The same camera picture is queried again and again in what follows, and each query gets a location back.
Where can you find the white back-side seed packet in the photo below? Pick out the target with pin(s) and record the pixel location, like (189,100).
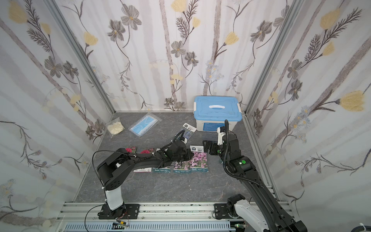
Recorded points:
(165,170)

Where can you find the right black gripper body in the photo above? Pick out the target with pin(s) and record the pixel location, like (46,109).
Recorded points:
(211,148)

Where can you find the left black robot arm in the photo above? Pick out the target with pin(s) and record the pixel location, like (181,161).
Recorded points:
(114,170)

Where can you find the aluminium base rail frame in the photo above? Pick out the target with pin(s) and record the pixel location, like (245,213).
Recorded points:
(156,217)

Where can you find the pink cosmos seed packet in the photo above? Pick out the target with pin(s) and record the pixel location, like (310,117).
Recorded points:
(199,161)
(182,167)

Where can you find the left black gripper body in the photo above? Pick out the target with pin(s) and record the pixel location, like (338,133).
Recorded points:
(185,152)

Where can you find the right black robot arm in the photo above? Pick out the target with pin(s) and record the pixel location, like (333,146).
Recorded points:
(255,185)

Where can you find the blue lidded storage box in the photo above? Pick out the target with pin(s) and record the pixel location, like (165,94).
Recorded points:
(210,112)

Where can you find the bagged blue face masks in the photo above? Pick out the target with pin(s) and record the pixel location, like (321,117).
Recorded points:
(143,125)

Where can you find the hollyhock seed packet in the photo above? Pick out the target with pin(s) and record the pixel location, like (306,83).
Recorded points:
(146,153)
(131,149)

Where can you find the far lavender seed packet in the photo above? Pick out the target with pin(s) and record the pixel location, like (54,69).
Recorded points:
(188,132)

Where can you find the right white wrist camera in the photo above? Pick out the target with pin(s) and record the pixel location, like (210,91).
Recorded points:
(221,133)

